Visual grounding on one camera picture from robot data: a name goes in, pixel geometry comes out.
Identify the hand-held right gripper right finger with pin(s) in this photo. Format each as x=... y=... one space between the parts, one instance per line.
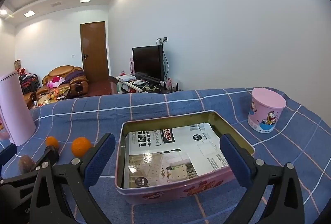
x=236 y=162

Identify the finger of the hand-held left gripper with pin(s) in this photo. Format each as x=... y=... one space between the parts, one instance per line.
x=7 y=154
x=52 y=153

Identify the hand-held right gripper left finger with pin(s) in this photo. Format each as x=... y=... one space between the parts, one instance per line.
x=99 y=162

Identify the orange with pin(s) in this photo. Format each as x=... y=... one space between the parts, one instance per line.
x=51 y=141
x=80 y=147

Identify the dark purple passion fruit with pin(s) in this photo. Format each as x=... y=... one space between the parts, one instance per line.
x=25 y=163

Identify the pink tin box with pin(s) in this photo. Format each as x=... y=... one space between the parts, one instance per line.
x=155 y=193

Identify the pink electric kettle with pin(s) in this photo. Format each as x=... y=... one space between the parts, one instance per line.
x=13 y=110

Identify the coffee table with snacks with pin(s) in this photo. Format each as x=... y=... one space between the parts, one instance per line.
x=51 y=97

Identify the printed paper leaflet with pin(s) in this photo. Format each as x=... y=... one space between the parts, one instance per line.
x=181 y=151

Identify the pink cartoon cup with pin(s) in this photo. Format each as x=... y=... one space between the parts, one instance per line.
x=266 y=110

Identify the brown leather sofa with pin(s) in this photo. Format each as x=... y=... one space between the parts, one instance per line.
x=75 y=85

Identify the pink floral cushion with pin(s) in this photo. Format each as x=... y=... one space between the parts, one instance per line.
x=57 y=81

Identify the black rack with clothes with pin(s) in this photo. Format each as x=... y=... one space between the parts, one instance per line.
x=29 y=83

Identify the white television stand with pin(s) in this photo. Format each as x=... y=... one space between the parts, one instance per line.
x=129 y=88

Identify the blue plaid cloth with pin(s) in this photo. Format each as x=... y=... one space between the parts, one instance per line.
x=181 y=105

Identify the purple blanket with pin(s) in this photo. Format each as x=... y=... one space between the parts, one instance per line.
x=75 y=76

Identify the white flat box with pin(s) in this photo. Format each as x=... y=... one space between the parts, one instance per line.
x=128 y=78

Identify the black router with antennas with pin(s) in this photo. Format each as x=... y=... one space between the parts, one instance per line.
x=170 y=88

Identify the tall pink box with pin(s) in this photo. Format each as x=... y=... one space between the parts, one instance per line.
x=131 y=66

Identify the brown wooden door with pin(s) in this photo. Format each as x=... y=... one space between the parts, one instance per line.
x=93 y=53

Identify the black television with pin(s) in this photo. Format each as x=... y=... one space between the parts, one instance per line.
x=147 y=61

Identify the brown wall hanging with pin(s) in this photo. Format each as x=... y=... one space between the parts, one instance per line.
x=17 y=64

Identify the wall power socket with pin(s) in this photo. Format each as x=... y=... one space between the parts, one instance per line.
x=163 y=40

